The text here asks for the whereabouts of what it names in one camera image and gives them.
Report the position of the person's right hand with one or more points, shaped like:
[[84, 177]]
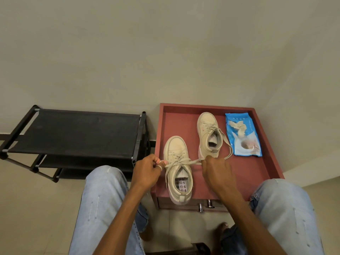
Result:
[[219, 177]]

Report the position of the person's left hand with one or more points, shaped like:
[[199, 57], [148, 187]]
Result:
[[144, 173]]

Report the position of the person's left fingers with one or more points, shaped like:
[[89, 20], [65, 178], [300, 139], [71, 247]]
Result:
[[156, 161]]

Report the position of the person's right fingers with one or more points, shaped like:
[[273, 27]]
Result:
[[207, 163]]

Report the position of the cream sneaker with patterned insole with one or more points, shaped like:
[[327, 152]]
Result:
[[178, 154]]

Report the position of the person's left forearm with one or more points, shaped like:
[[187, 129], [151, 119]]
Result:
[[121, 223]]

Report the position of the person's right forearm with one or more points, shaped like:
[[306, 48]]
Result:
[[247, 225]]

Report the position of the cream sneaker with grey insole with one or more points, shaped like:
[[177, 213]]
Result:
[[206, 127]]

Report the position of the red side table with drawer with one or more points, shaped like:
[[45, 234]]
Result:
[[247, 169]]

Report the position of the silver drawer knob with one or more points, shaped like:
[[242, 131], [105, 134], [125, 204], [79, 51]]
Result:
[[209, 203], [200, 207]]

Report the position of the blue wet wipes packet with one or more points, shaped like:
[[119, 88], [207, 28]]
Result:
[[243, 135]]

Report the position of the person's left leg in jeans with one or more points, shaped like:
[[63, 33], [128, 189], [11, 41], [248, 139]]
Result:
[[102, 199]]

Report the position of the person's leg in jeans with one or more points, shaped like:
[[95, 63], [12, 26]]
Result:
[[284, 209], [102, 199]]

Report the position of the person's right foot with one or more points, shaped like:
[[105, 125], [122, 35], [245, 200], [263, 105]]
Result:
[[220, 232]]

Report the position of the person's foot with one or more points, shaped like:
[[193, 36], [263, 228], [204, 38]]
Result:
[[146, 234], [220, 232]]

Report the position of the person's left foot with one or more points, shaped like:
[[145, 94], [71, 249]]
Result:
[[146, 234]]

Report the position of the black shoe rack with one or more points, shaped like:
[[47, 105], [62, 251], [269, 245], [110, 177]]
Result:
[[77, 132]]

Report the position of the person's right leg in jeans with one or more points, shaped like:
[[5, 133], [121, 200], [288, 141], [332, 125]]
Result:
[[284, 209]]

